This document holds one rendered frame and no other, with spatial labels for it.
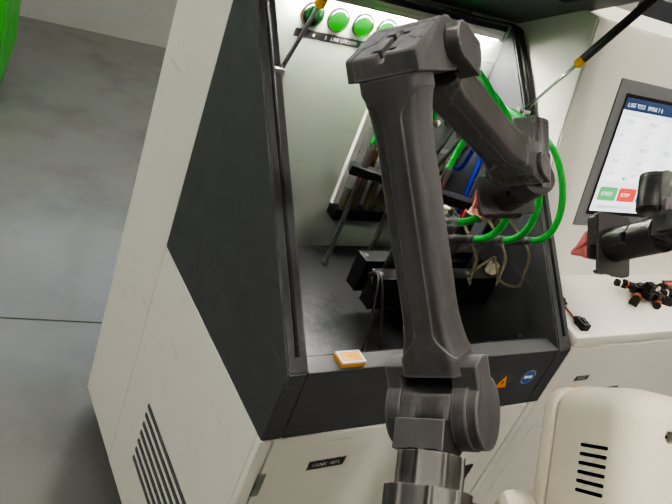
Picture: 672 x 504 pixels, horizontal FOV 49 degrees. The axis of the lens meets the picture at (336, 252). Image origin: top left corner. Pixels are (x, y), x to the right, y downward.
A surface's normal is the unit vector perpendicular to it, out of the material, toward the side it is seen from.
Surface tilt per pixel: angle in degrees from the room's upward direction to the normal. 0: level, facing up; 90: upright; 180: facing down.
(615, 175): 76
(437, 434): 57
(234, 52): 90
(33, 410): 0
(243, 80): 90
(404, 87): 84
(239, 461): 90
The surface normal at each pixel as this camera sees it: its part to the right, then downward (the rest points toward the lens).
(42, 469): 0.33, -0.80
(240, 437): -0.83, -0.01
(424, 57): 0.87, -0.07
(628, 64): 0.51, 0.38
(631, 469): -0.35, -0.26
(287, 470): 0.44, 0.59
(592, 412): -0.92, -0.33
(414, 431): -0.47, -0.40
